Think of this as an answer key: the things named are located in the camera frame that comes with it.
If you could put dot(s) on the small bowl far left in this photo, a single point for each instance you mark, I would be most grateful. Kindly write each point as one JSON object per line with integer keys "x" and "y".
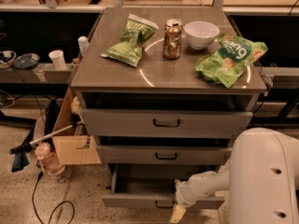
{"x": 7, "y": 58}

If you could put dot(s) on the white plastic bottle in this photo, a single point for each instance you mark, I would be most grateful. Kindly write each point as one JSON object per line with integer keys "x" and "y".
{"x": 83, "y": 43}

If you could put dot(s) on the grey drawer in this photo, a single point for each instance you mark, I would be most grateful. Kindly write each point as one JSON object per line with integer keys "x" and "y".
{"x": 164, "y": 155}
{"x": 147, "y": 185}
{"x": 165, "y": 123}

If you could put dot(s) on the green snack bag right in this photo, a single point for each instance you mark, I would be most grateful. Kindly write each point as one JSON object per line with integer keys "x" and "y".
{"x": 228, "y": 63}

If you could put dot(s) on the metallic soda can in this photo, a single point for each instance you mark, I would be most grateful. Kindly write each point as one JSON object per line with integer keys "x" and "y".
{"x": 172, "y": 38}

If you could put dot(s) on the white bowl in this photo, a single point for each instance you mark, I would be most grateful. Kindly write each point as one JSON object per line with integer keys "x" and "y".
{"x": 201, "y": 34}

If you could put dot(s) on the blue cloth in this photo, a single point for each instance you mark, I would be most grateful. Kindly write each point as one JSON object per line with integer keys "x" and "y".
{"x": 20, "y": 161}

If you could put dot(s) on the clear plastic bottle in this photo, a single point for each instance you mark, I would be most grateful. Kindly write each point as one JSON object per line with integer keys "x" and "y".
{"x": 48, "y": 160}

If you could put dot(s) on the green chip bag left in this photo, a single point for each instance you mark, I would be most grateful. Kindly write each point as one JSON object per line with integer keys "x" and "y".
{"x": 136, "y": 32}

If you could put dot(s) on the cardboard box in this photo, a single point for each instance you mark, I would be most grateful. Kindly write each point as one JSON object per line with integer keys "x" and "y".
{"x": 73, "y": 146}

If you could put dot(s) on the grey bottom drawer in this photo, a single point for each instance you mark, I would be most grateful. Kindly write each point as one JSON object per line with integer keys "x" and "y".
{"x": 147, "y": 185}

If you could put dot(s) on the grey drawer cabinet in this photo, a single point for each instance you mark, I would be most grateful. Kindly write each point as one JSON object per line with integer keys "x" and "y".
{"x": 158, "y": 83}

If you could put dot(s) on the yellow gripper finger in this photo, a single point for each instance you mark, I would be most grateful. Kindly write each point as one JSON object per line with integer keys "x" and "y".
{"x": 177, "y": 214}

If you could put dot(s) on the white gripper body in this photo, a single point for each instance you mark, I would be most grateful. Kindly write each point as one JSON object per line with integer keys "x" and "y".
{"x": 184, "y": 192}

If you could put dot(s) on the white paper cup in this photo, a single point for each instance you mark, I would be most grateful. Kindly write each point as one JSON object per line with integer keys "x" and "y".
{"x": 57, "y": 57}

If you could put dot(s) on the dark blue plate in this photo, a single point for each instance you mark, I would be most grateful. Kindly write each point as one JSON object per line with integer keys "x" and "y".
{"x": 26, "y": 61}

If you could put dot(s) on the grabber stick tool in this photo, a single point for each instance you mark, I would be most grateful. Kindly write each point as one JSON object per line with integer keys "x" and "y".
{"x": 28, "y": 146}

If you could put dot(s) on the grey top drawer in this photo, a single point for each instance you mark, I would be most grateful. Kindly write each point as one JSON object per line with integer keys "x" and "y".
{"x": 165, "y": 123}

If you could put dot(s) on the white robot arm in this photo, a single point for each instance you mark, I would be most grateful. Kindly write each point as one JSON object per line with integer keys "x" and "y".
{"x": 262, "y": 180}

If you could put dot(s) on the grey middle drawer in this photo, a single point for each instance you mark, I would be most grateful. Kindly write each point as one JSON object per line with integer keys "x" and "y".
{"x": 164, "y": 155}

